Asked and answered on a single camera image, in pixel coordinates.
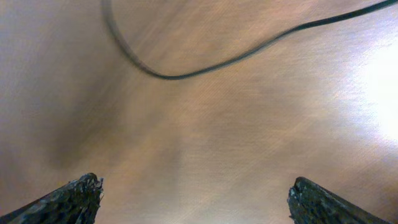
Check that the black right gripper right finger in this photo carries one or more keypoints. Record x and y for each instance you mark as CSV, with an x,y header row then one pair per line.
x,y
310,203

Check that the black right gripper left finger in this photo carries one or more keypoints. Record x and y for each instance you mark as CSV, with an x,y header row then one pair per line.
x,y
76,202

